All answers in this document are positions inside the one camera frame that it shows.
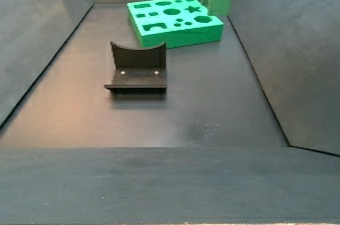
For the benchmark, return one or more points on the green shape sorting board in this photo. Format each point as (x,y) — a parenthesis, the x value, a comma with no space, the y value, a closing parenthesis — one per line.
(177,22)

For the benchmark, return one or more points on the black curved stand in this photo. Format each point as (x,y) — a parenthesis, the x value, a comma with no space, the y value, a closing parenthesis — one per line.
(140,68)

